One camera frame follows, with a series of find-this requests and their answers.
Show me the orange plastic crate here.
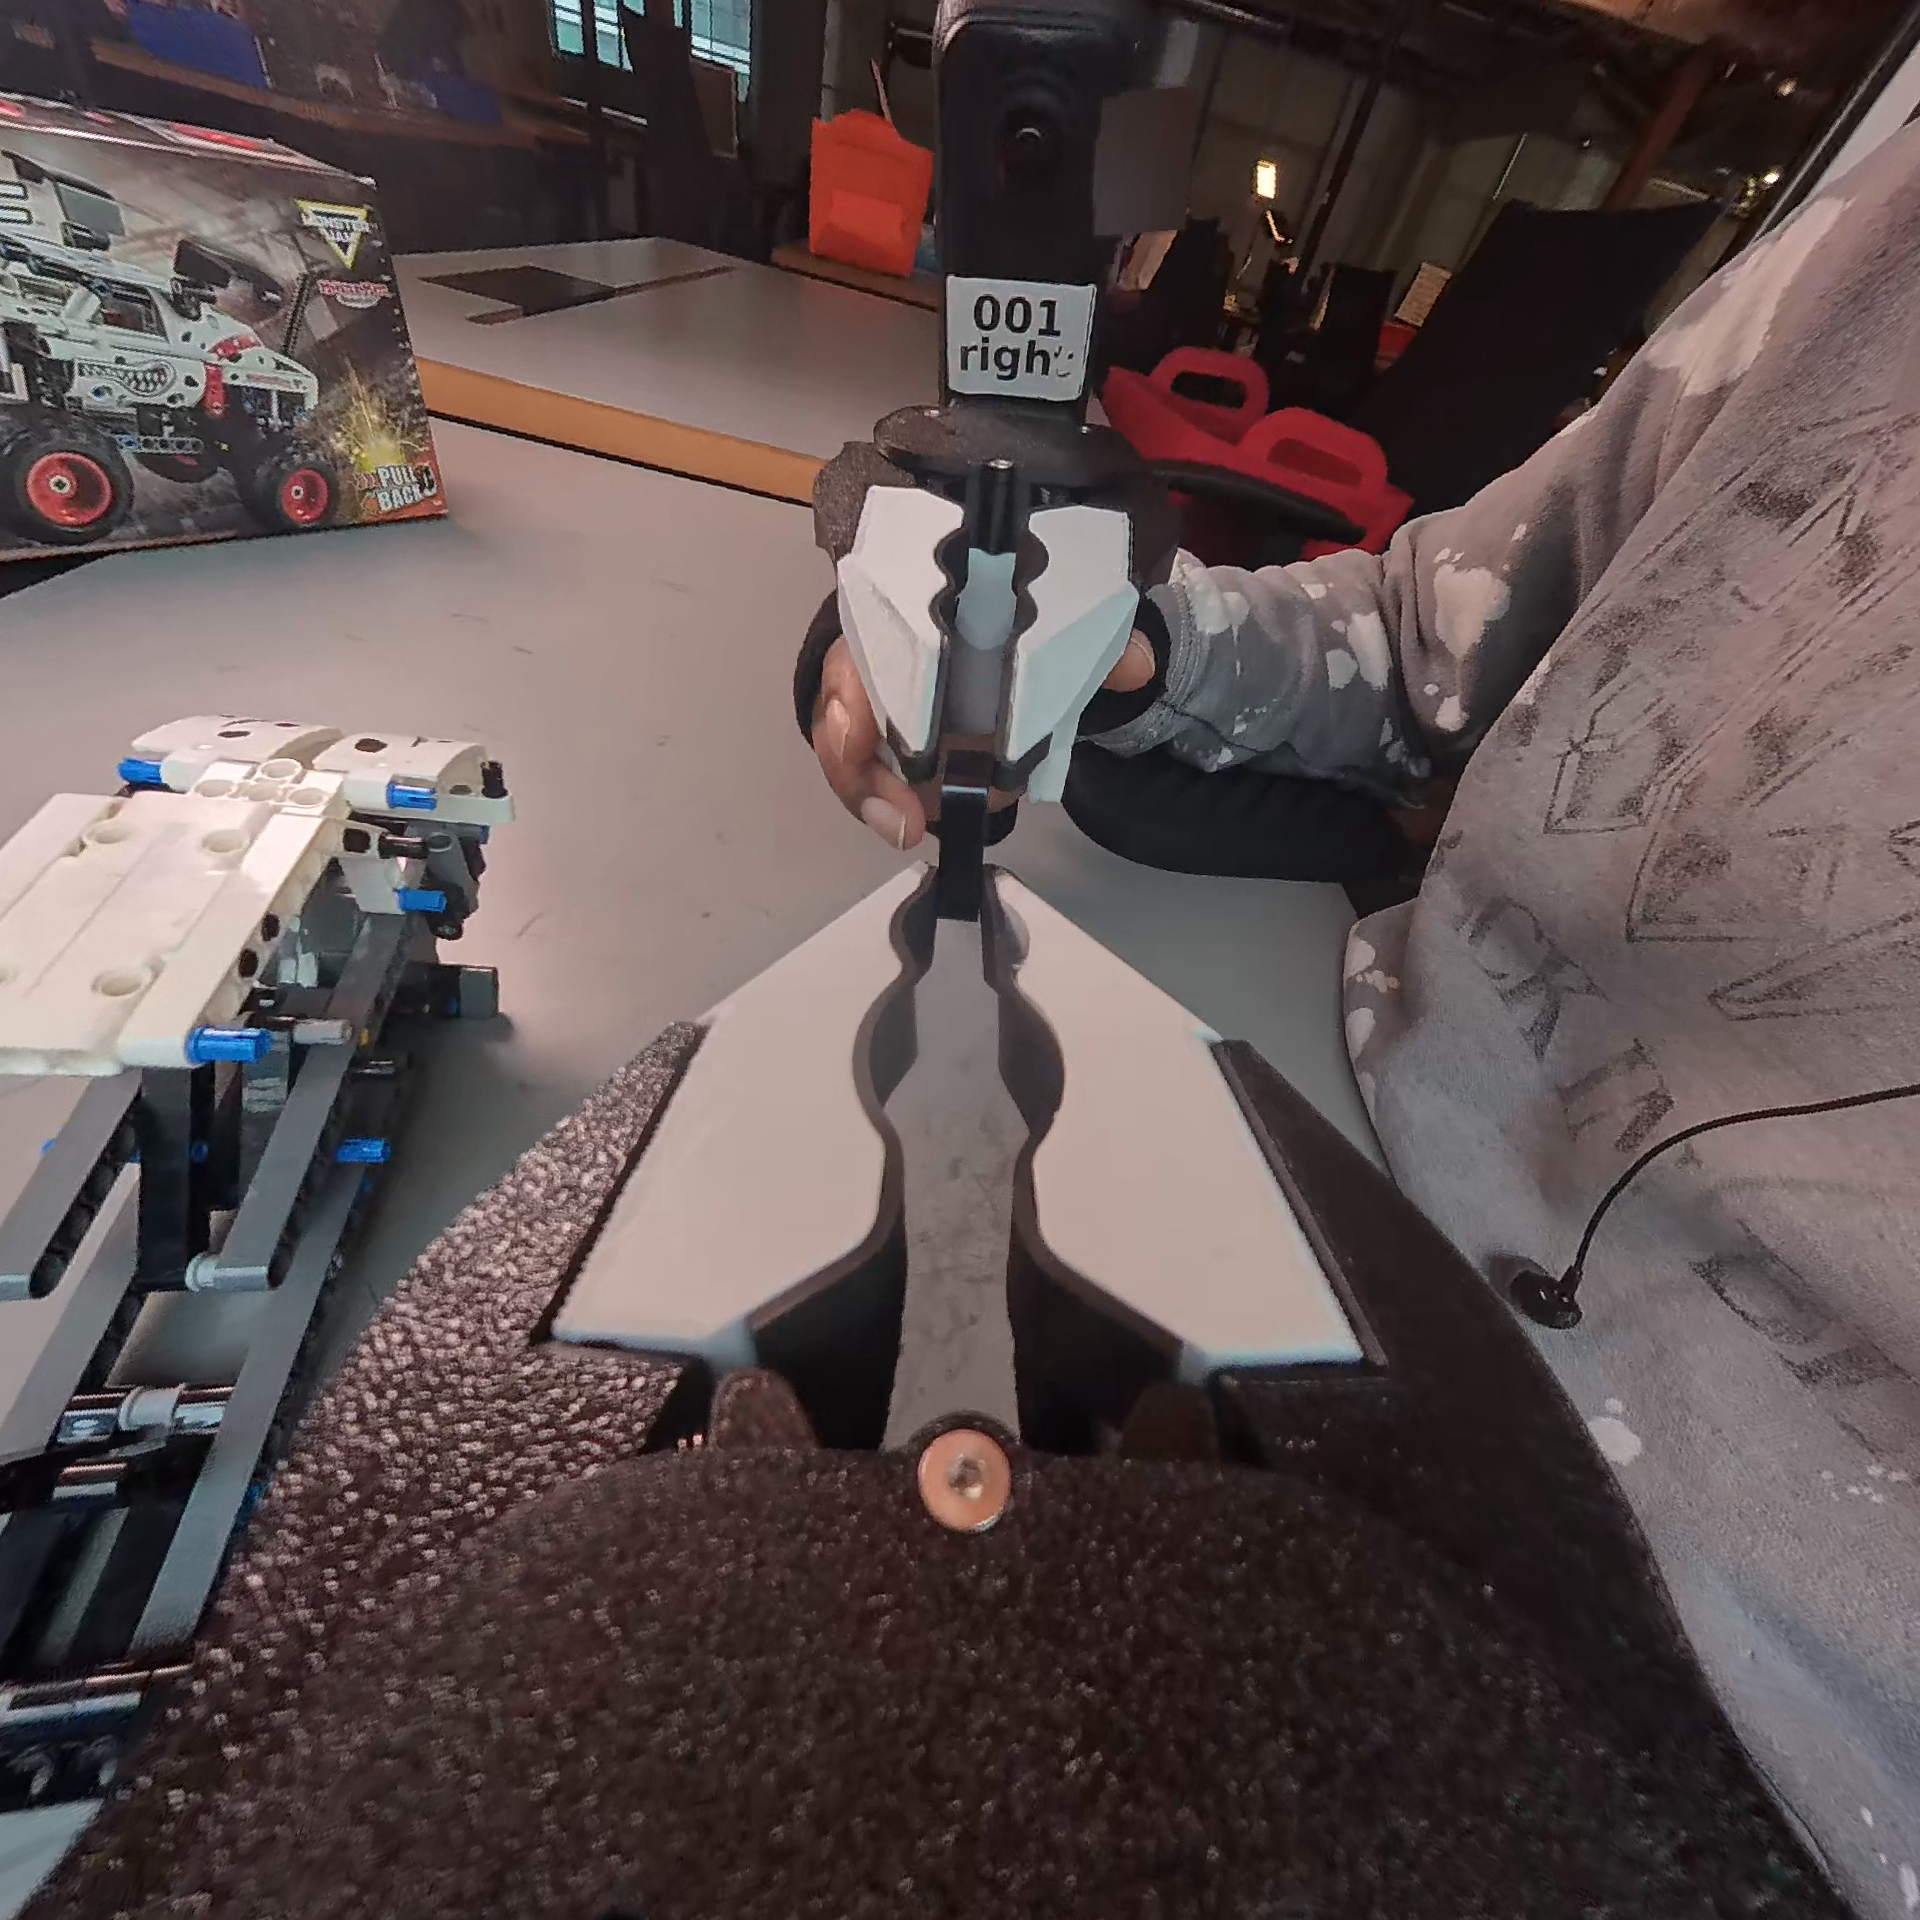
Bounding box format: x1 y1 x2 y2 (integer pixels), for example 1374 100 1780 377
809 106 933 280

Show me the white toy truck model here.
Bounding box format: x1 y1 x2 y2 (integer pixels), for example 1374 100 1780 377
0 712 522 1810

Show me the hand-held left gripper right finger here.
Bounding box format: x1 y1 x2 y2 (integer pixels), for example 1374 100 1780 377
980 860 1371 1381

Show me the person's right hand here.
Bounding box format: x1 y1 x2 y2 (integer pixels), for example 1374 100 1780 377
812 627 1164 855

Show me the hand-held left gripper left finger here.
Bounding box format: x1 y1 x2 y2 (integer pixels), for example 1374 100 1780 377
551 860 945 1369

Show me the red plastic tote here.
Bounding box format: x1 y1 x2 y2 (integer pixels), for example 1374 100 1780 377
1105 346 1276 469
1232 403 1420 562

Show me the toy set cardboard box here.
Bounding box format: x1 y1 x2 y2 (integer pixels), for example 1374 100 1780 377
0 92 451 569

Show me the thin black cord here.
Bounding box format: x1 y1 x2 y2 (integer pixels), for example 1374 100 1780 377
1509 1082 1920 1331

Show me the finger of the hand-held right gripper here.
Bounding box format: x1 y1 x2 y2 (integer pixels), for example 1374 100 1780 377
833 484 970 789
993 501 1146 804

